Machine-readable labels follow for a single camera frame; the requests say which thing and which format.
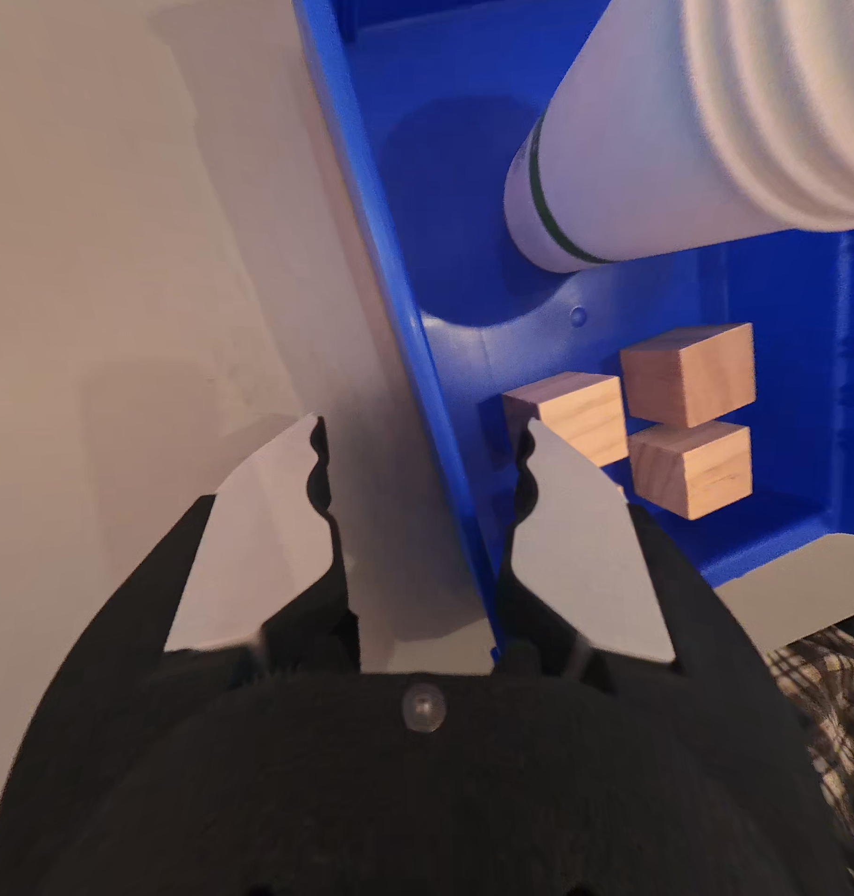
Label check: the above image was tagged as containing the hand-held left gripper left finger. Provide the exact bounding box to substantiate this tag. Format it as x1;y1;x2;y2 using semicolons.
162;413;361;676

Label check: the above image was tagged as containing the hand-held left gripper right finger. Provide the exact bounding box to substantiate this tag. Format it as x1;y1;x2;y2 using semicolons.
492;417;678;676

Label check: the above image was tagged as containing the wooden cube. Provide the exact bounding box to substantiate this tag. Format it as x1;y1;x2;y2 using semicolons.
620;322;757;429
502;372;629;469
629;420;754;521

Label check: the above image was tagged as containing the blue plastic bin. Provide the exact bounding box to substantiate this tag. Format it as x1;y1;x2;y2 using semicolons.
292;0;854;655

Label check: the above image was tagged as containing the white paper cup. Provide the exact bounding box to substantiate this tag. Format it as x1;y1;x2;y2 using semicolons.
504;0;854;274

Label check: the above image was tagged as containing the person's plaid shirt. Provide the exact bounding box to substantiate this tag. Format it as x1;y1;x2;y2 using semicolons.
766;626;854;890

